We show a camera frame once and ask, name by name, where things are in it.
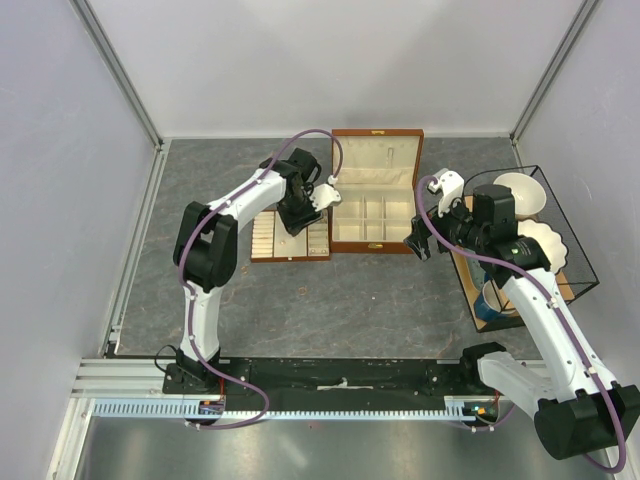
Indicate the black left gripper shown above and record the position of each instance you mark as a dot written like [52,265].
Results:
[294,225]

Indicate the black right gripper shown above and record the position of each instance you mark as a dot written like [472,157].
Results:
[417,240]

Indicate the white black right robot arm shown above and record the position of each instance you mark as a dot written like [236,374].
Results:
[580,407]

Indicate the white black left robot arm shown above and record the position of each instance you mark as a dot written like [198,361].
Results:
[206,250]

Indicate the small brown jewelry tray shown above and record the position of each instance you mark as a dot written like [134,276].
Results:
[271,243]

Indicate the large brown jewelry box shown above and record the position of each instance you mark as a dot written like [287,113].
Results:
[378,174]

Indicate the wooden rack base board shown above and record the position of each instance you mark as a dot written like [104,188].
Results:
[509,319]

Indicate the light blue oblong plate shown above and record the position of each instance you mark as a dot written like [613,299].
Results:
[477,274]

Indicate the blue cup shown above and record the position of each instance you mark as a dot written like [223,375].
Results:
[487,306]

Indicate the white bowl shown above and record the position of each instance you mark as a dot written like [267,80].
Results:
[529,195]

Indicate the white scalloped dish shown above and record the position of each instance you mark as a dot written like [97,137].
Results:
[549,240]

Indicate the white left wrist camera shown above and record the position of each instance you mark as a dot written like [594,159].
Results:
[325,195]

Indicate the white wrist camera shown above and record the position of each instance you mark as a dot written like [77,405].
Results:
[325,195]
[450,185]

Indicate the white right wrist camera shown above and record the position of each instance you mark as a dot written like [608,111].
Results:
[450,185]

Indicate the black wire rack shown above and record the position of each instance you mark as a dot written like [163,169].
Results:
[543,220]

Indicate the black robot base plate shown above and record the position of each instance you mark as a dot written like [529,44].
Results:
[257,383]

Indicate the light blue cable duct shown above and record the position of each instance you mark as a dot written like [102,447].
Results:
[446,409]

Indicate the right aluminium frame post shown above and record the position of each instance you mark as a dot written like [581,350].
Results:
[576,27]

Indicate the aluminium frame post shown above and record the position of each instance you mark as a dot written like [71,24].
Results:
[576,27]
[106,50]

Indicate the left aluminium frame post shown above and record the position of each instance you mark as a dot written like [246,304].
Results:
[106,50]

